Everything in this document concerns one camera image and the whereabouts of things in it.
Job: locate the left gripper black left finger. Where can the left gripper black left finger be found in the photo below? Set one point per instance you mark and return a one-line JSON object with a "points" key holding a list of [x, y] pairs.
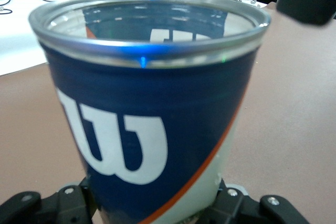
{"points": [[71, 205]]}

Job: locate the blue white tennis ball can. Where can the blue white tennis ball can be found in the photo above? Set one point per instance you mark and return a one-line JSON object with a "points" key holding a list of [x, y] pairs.
{"points": [[147, 98]]}

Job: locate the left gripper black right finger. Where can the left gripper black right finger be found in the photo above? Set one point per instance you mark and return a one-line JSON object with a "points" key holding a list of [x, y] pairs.
{"points": [[231, 208]]}

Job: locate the brown table mat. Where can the brown table mat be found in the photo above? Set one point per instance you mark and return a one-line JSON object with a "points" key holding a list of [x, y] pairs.
{"points": [[288, 129]]}

